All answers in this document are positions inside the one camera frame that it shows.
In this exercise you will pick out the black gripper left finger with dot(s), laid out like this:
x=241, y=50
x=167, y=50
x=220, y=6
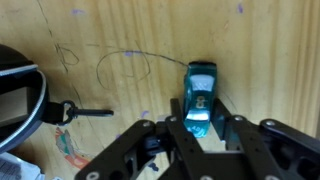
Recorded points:
x=133, y=153

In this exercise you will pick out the light wooden table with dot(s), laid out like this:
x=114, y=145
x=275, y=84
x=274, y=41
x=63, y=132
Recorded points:
x=133, y=26

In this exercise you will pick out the teal toy car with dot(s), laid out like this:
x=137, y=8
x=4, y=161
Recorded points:
x=200, y=93

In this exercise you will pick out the orange green table sticker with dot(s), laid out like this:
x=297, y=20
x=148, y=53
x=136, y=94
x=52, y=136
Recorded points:
x=71, y=150

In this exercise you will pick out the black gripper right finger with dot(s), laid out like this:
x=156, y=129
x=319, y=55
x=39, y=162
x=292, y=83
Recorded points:
x=276, y=150

